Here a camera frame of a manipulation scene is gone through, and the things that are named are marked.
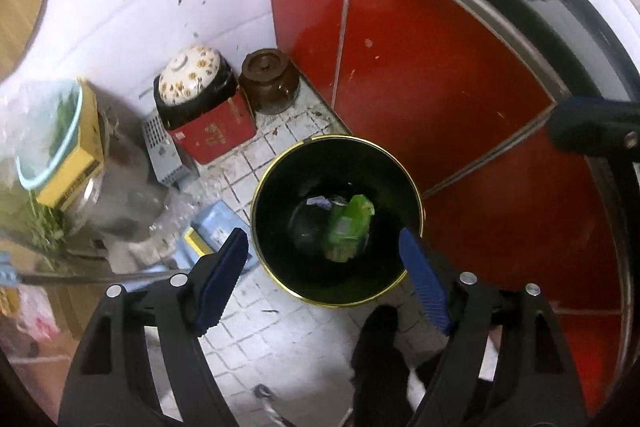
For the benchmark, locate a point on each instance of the white blue paper scrap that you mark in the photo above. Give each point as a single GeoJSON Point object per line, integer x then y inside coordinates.
{"type": "Point", "coordinates": [318, 202]}

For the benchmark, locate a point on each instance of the yellow cardboard box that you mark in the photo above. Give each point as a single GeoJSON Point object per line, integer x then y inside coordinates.
{"type": "Point", "coordinates": [82, 147]}

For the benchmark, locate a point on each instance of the grey perforated metal box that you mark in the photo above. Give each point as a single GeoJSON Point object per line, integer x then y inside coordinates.
{"type": "Point", "coordinates": [162, 152]}

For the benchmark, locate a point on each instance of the black trash bin gold rim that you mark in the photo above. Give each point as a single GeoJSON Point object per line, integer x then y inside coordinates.
{"type": "Point", "coordinates": [295, 187]}

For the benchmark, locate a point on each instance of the wooden door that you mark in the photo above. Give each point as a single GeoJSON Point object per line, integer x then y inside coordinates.
{"type": "Point", "coordinates": [22, 7]}

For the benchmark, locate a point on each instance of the person's dark trouser leg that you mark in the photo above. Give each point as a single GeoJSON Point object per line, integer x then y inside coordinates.
{"type": "Point", "coordinates": [377, 357]}

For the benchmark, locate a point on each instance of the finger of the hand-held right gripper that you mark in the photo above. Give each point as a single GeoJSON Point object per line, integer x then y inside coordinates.
{"type": "Point", "coordinates": [585, 127]}

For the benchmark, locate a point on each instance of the blue flat packet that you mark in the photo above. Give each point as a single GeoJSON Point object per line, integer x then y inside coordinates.
{"type": "Point", "coordinates": [215, 224]}

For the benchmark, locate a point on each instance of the brown ceramic jar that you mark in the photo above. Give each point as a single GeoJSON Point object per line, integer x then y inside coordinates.
{"type": "Point", "coordinates": [267, 79]}

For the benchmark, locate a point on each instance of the large metal pot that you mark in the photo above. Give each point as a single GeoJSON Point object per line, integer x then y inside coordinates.
{"type": "Point", "coordinates": [127, 187]}

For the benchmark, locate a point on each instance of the clear plastic bag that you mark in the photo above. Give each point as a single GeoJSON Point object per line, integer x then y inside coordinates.
{"type": "Point", "coordinates": [172, 219]}

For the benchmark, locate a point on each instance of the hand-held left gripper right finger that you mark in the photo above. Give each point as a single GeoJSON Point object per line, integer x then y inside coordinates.
{"type": "Point", "coordinates": [425, 277]}

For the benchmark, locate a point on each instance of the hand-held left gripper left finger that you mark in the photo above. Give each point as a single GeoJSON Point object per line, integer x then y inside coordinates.
{"type": "Point", "coordinates": [222, 277]}

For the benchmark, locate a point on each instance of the light blue plastic basin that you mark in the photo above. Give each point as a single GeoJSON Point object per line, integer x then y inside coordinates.
{"type": "Point", "coordinates": [30, 179]}

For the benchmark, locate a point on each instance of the white floral ceramic lid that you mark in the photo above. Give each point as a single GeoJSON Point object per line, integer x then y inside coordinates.
{"type": "Point", "coordinates": [190, 74]}

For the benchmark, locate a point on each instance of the black pot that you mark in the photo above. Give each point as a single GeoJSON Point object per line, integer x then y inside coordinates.
{"type": "Point", "coordinates": [222, 94]}

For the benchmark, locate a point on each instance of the pink plastic bag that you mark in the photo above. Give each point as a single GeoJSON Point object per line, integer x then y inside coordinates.
{"type": "Point", "coordinates": [35, 317]}

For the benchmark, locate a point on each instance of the thin metal rod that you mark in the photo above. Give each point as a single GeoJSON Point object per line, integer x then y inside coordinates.
{"type": "Point", "coordinates": [90, 277]}

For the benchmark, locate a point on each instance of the red square box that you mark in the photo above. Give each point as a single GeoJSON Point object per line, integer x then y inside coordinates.
{"type": "Point", "coordinates": [215, 134]}

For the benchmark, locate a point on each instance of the green leafy vegetables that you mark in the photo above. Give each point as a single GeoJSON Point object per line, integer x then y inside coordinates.
{"type": "Point", "coordinates": [45, 227]}

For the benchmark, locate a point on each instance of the green snack packet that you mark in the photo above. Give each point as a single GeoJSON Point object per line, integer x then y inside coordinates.
{"type": "Point", "coordinates": [350, 224]}

